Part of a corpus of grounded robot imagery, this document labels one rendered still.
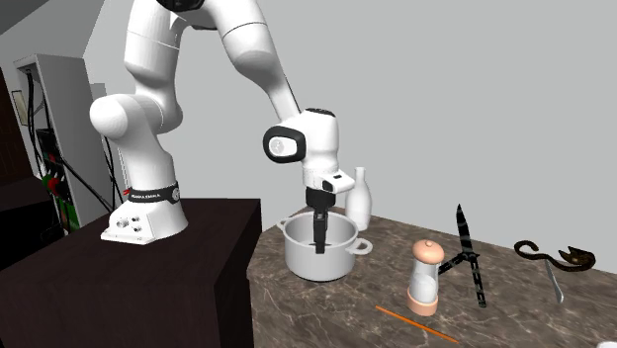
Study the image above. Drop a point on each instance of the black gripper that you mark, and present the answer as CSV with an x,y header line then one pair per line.
x,y
319,197

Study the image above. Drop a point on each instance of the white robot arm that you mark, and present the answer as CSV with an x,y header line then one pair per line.
x,y
147,159

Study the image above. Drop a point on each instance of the white bottle vase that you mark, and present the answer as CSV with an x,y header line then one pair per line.
x,y
357,205

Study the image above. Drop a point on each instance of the peach and clear pepper grinder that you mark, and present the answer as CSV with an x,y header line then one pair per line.
x,y
424,284

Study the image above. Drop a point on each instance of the orange pencil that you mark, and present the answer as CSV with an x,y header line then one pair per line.
x,y
417,325

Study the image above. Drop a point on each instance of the black open scissors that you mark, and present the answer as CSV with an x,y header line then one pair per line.
x,y
466,241

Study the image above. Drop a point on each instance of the dark robot stand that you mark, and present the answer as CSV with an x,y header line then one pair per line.
x,y
120,284

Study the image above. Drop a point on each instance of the dark brown curved ladle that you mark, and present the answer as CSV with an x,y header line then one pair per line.
x,y
576,260

